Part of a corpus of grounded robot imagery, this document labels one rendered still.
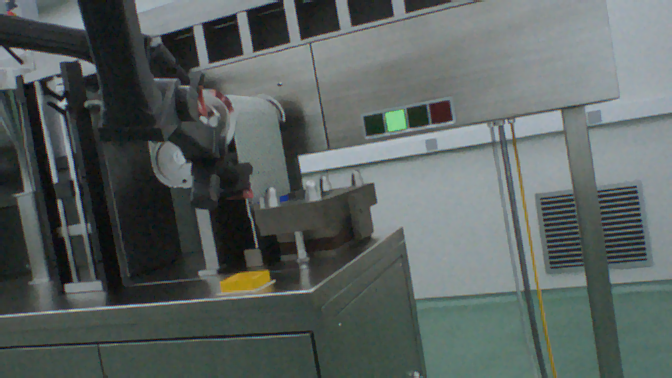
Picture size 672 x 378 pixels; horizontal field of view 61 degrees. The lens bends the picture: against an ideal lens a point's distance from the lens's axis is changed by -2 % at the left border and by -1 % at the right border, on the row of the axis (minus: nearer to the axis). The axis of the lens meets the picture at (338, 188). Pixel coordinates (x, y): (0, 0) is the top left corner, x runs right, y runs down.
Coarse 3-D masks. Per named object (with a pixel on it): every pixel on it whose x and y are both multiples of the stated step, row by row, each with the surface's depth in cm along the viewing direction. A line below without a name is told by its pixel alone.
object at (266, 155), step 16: (240, 144) 133; (256, 144) 141; (272, 144) 149; (240, 160) 133; (256, 160) 140; (272, 160) 148; (256, 176) 138; (272, 176) 146; (256, 192) 137; (288, 192) 154
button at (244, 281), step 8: (248, 272) 111; (256, 272) 110; (264, 272) 109; (224, 280) 107; (232, 280) 106; (240, 280) 105; (248, 280) 104; (256, 280) 106; (264, 280) 108; (224, 288) 106; (232, 288) 106; (240, 288) 105; (248, 288) 104; (256, 288) 105
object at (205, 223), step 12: (204, 216) 132; (216, 216) 134; (204, 228) 133; (216, 228) 134; (204, 240) 133; (216, 240) 133; (204, 252) 133; (216, 252) 132; (216, 264) 133; (228, 264) 135
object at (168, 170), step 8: (160, 144) 139; (168, 144) 139; (160, 152) 140; (168, 152) 139; (160, 160) 141; (168, 160) 139; (160, 168) 141; (168, 168) 140; (176, 168) 139; (184, 168) 138; (160, 176) 140; (168, 176) 140; (176, 176) 139; (176, 184) 139
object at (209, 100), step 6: (204, 96) 133; (210, 96) 133; (210, 102) 133; (216, 102) 132; (222, 102) 132; (222, 108) 132; (222, 114) 132; (228, 114) 132; (228, 120) 132; (222, 126) 132; (228, 126) 132; (222, 132) 133; (234, 138) 137
